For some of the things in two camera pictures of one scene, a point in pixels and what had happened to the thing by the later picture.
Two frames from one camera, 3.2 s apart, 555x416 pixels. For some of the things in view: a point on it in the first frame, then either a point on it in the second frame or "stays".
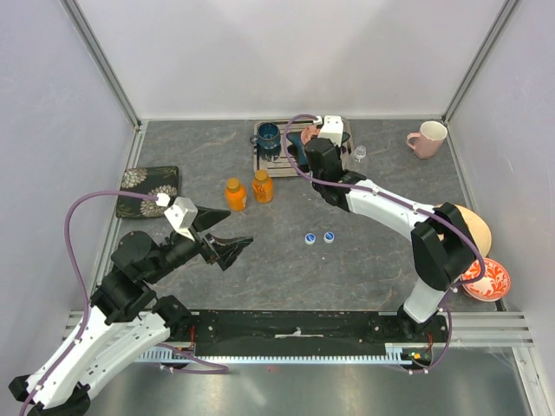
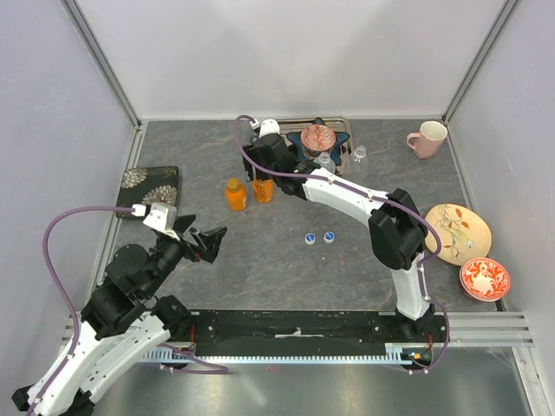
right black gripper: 339,157 to 251,152
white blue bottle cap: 329,237 stays
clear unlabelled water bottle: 359,161 stays
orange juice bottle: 263,187 stays
